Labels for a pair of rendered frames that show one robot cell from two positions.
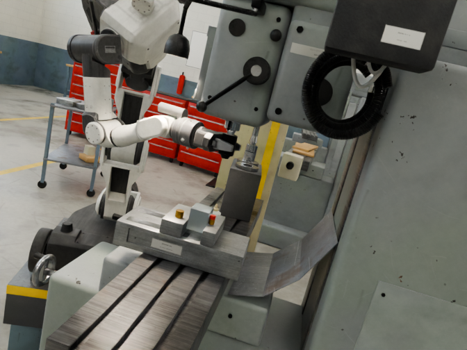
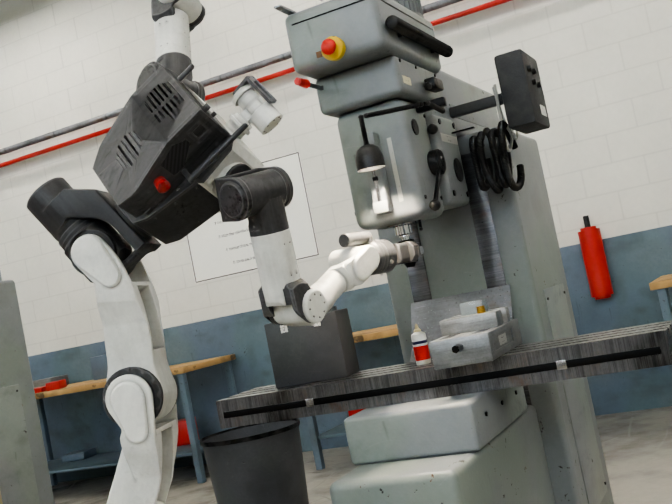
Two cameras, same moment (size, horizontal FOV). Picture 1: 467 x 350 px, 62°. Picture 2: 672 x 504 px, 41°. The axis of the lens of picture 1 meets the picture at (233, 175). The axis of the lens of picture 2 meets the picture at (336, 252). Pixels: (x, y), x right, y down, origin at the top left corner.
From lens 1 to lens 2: 2.55 m
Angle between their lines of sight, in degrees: 75
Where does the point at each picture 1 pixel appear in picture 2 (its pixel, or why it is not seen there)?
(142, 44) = not seen: hidden behind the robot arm
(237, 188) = (344, 333)
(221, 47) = (415, 147)
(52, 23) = not seen: outside the picture
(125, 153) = (172, 394)
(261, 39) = (424, 135)
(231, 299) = not seen: hidden behind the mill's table
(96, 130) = (320, 299)
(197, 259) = (510, 339)
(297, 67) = (447, 153)
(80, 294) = (472, 470)
